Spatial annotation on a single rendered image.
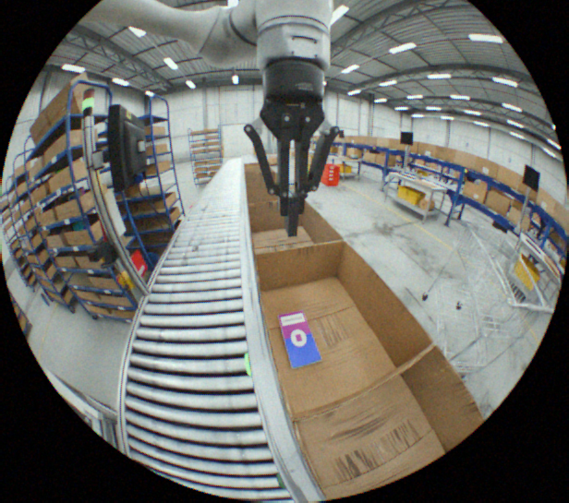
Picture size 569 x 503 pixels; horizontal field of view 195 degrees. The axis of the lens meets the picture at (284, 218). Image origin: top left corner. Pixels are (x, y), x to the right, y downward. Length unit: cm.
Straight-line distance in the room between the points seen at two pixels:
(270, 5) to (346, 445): 70
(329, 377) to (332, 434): 15
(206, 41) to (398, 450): 86
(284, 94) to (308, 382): 52
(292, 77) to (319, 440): 59
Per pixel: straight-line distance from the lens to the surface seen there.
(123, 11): 31
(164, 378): 71
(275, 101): 21
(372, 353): 52
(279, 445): 46
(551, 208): 465
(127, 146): 71
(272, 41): 21
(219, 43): 33
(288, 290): 58
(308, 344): 47
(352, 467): 52
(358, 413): 48
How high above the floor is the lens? 134
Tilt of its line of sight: 27 degrees down
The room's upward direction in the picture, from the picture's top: straight up
